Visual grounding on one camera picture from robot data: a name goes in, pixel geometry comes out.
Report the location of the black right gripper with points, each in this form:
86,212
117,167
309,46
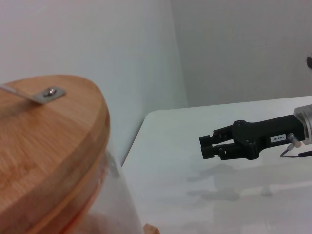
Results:
263,131

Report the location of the silver metal thumbscrew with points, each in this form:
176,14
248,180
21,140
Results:
293,141

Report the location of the glass water dispenser jar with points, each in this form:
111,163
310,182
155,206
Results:
122,207

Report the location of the round wooden jar lid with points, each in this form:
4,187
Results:
48,146

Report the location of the dark round wall object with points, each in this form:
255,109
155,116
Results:
309,62

